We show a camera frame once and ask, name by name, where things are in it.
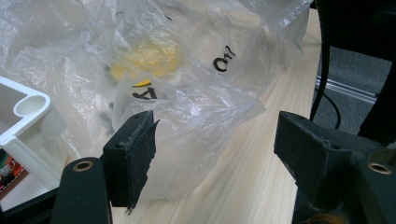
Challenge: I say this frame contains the white plastic bin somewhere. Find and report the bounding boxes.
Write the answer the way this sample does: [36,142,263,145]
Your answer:
[0,75,68,191]

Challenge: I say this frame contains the thick black cable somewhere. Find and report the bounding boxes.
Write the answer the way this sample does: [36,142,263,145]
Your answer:
[308,0,343,131]

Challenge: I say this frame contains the black metal stand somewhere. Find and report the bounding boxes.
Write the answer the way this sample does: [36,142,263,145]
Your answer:
[357,60,396,147]

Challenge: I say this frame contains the yellow packet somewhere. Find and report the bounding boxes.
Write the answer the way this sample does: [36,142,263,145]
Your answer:
[107,39,184,89]

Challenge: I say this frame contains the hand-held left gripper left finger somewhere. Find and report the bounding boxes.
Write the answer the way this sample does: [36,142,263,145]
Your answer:
[102,109,161,217]

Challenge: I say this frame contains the transparent plastic bag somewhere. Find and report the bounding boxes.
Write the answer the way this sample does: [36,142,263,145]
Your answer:
[0,0,314,202]

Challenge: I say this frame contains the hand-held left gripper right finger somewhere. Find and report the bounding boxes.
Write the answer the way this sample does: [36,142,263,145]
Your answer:
[273,110,354,210]

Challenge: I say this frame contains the metal floor rail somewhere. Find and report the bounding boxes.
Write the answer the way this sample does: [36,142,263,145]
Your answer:
[315,75,378,105]

